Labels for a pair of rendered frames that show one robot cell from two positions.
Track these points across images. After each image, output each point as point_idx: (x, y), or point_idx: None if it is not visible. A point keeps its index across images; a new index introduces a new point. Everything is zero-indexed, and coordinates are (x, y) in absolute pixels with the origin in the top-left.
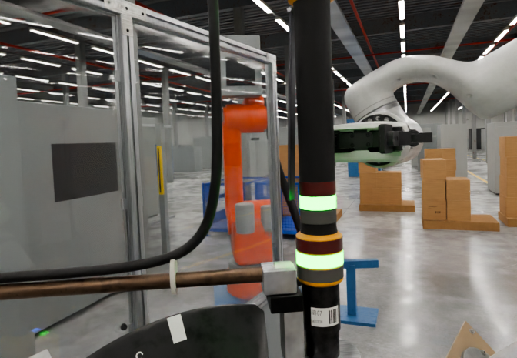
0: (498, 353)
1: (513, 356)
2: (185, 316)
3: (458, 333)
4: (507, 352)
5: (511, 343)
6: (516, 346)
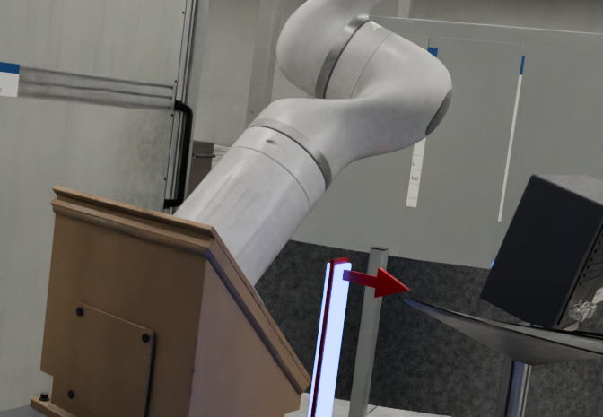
0: (204, 200)
1: (243, 189)
2: None
3: (96, 197)
4: (227, 190)
5: (211, 178)
6: (238, 175)
